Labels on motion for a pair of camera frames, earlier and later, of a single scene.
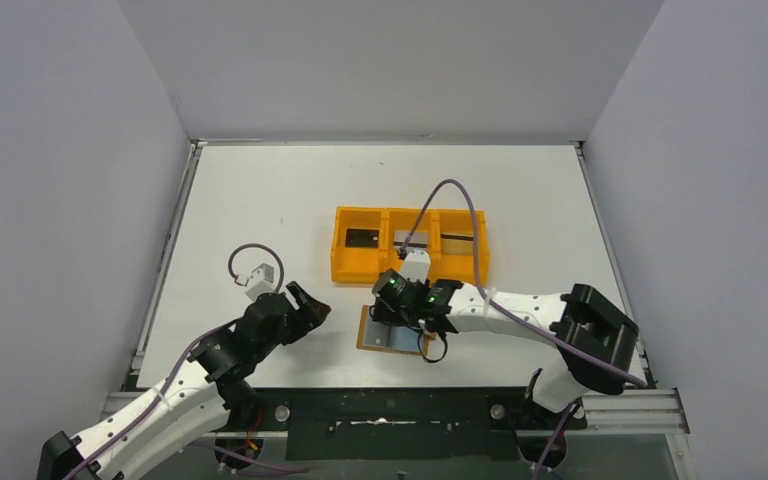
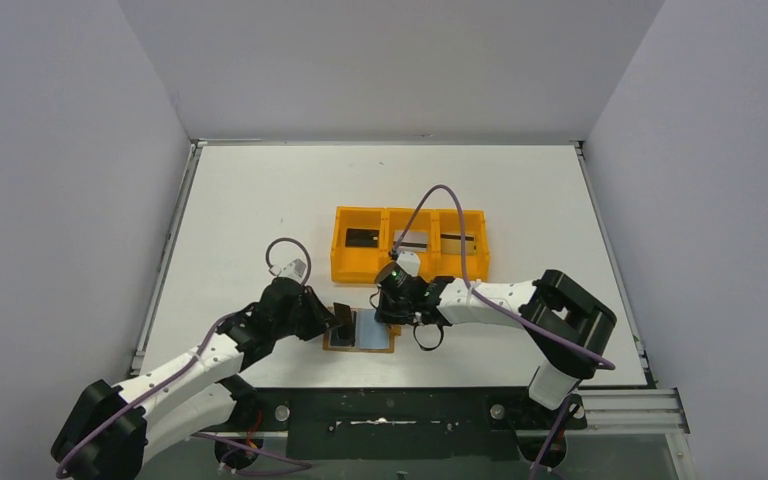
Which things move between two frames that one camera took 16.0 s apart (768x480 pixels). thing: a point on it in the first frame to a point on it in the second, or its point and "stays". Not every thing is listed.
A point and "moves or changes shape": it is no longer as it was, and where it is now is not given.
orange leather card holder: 374,335 moves or changes shape
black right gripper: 384,307 stays
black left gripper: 293,311 stays
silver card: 419,238 stays
